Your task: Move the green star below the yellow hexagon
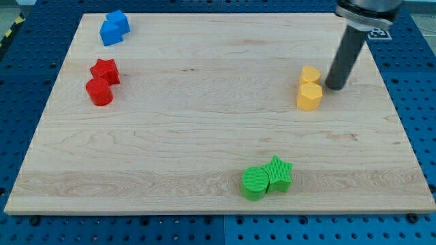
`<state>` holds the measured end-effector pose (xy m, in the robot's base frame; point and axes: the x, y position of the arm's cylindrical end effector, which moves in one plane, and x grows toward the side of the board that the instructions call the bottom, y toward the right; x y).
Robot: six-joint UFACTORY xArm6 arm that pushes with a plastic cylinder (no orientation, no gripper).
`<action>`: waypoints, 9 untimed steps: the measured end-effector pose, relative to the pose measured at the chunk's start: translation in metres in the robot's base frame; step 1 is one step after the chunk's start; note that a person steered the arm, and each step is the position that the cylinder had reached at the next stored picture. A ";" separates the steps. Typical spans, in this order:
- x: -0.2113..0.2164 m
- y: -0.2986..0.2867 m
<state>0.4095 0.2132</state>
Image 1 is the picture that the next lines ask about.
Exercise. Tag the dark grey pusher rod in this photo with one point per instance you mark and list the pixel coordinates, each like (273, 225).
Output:
(345, 58)

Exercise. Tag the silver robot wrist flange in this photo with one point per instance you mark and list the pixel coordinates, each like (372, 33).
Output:
(365, 15)

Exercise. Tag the yellow hexagon block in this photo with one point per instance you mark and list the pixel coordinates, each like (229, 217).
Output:
(309, 96)

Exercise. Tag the green star block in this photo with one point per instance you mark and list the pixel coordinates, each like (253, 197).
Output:
(279, 175)

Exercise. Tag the red star block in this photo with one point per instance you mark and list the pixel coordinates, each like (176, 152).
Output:
(107, 70)

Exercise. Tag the fiducial marker tag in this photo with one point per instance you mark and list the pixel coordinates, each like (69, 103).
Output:
(378, 34)

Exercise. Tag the yellow heart block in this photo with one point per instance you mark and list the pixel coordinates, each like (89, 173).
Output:
(310, 74)

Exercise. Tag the wooden board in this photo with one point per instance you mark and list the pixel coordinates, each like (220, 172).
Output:
(203, 97)

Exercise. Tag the green cylinder block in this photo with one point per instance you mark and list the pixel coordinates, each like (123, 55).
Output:
(254, 182)

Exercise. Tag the blue cube block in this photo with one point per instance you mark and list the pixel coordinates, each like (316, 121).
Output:
(118, 18)

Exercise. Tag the blue pentagon block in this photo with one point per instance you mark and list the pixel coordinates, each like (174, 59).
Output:
(110, 33)

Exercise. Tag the red cylinder block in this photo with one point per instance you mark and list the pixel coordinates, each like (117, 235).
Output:
(99, 91)

